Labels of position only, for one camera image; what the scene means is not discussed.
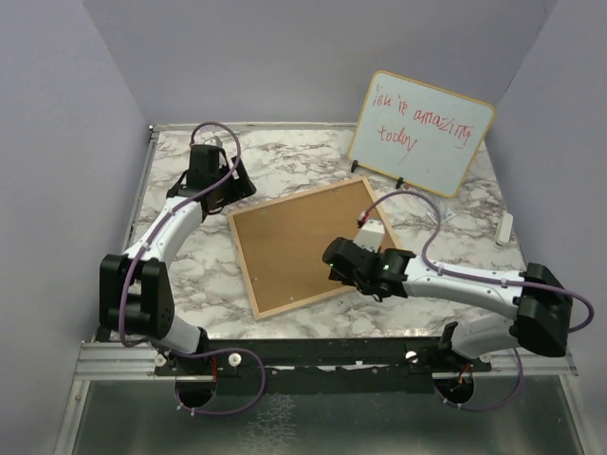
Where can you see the wooden picture frame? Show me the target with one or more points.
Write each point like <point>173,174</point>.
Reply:
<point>256,284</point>

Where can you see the white whiteboard eraser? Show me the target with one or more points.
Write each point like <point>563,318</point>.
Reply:
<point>504,229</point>

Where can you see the yellow-rimmed whiteboard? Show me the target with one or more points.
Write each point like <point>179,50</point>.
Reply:
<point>419,134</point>

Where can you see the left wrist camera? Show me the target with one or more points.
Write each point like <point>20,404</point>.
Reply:
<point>215,144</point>

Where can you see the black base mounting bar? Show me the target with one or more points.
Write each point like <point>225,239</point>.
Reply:
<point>322,365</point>

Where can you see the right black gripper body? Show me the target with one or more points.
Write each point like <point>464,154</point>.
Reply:
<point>333,274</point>

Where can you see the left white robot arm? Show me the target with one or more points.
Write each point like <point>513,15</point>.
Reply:
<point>136,297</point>

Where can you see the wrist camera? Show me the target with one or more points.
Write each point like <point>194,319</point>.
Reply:
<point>371,233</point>
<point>215,144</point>

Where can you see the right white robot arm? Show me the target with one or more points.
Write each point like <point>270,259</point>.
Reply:
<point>523,312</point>

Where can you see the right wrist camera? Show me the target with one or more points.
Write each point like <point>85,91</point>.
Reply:
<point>371,233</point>

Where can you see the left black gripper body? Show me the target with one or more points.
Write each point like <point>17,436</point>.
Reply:
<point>224,197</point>

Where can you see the brown cardboard backing board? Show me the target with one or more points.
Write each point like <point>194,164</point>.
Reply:
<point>294,237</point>

